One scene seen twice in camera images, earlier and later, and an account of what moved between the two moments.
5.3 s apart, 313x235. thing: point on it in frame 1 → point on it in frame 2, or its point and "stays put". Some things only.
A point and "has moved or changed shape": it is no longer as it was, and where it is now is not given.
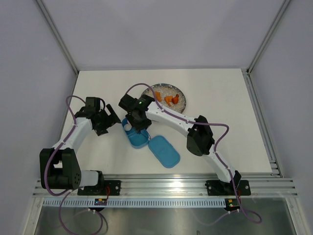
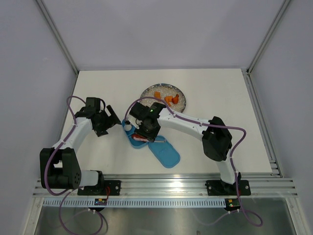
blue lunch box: (137, 140) stays put
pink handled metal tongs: (150, 138) has moved or changed shape
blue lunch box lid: (166, 152) stays put
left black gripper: (111, 119) stays put
